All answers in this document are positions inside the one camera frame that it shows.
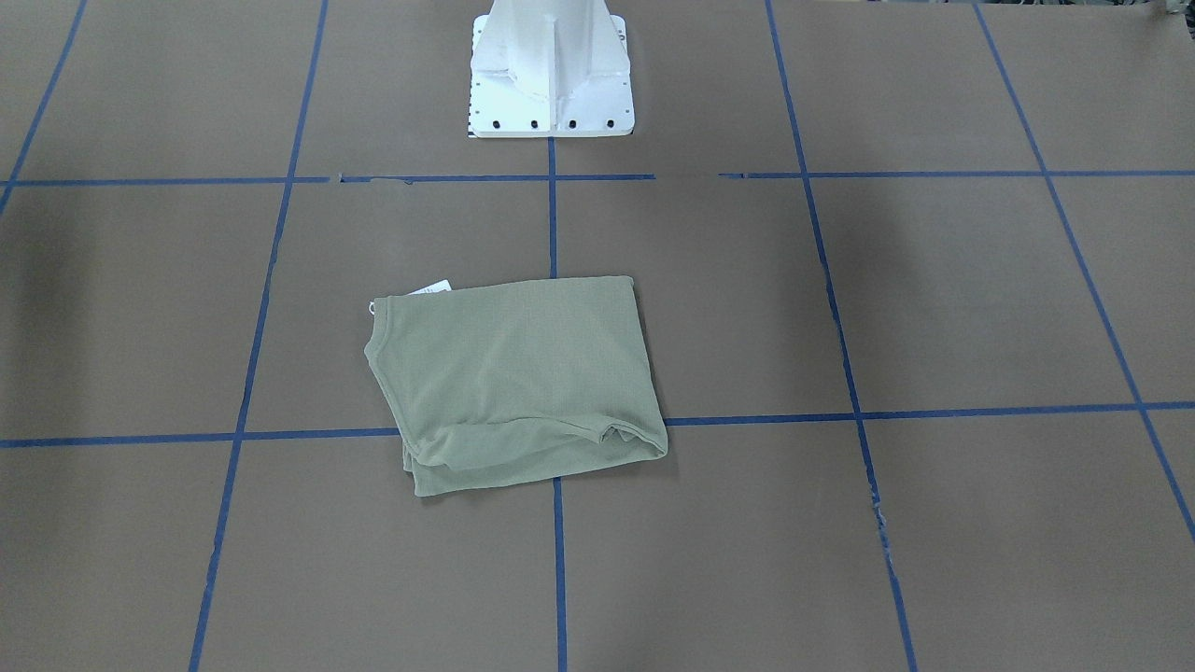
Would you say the olive green long-sleeve shirt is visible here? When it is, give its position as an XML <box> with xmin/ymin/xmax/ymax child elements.
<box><xmin>364</xmin><ymin>275</ymin><xmax>669</xmax><ymax>497</ymax></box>

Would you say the white paper shirt tag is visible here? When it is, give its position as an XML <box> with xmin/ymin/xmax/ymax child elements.
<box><xmin>409</xmin><ymin>279</ymin><xmax>453</xmax><ymax>295</ymax></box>

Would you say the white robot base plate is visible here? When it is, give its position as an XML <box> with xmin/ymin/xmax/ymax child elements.
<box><xmin>467</xmin><ymin>1</ymin><xmax>636</xmax><ymax>139</ymax></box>

